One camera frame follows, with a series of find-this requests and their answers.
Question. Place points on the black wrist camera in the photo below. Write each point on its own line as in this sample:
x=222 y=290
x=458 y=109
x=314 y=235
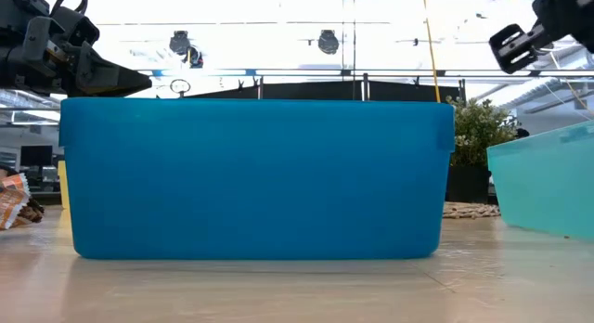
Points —
x=76 y=28

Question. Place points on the blue plastic bin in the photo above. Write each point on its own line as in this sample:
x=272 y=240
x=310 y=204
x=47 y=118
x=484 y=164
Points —
x=255 y=174

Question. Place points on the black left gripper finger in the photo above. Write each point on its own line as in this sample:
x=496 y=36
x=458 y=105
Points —
x=107 y=68
x=111 y=91

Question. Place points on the black hanging fixture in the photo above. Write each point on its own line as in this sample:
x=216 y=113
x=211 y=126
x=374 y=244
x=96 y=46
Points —
x=179 y=42
x=328 y=42

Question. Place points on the gold orange granola bar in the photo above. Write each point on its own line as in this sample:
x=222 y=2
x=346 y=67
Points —
x=11 y=202

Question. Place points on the teal translucent plastic bin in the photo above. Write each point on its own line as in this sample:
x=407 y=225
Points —
x=547 y=184

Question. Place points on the black computer monitor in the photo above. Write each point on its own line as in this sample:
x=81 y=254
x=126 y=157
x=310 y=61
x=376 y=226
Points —
x=36 y=156

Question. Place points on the black partition panel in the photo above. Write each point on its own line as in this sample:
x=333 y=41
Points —
x=315 y=91

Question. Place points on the round woven wicker mat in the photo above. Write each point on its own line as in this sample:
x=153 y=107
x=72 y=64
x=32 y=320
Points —
x=468 y=210

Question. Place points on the artificial potted plant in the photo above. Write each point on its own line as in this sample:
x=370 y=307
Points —
x=478 y=128

